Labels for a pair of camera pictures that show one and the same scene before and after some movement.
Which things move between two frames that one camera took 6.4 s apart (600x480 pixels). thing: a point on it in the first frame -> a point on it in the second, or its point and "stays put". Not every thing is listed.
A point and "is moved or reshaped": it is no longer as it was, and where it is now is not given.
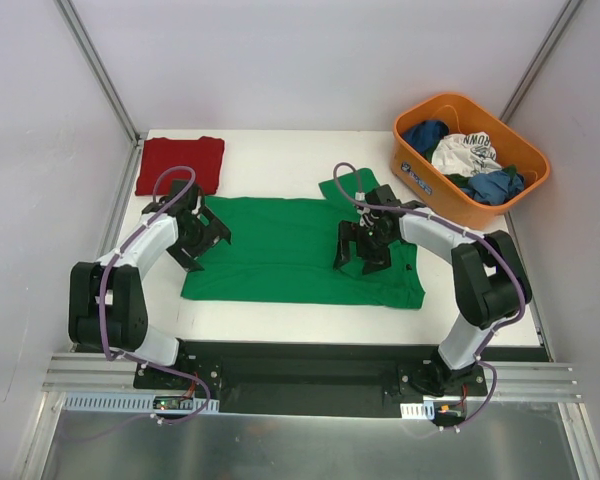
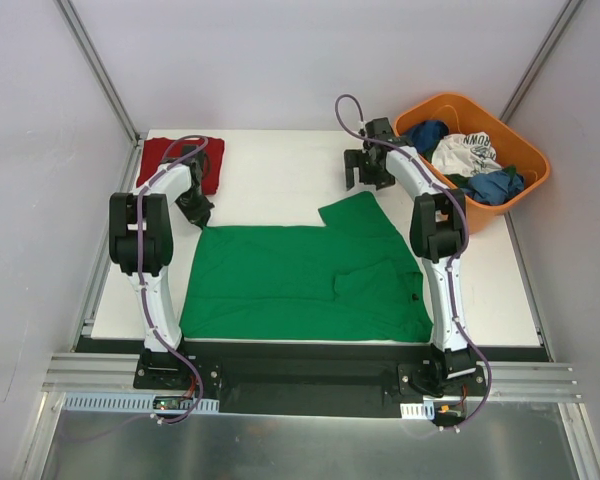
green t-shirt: x=281 y=252 is moved or reshaped
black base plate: x=308 y=378 stays put
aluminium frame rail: x=510 y=378 stays put
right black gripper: x=362 y=245 -> x=362 y=167
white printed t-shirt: x=465 y=155 stays put
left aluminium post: x=103 y=74 stays put
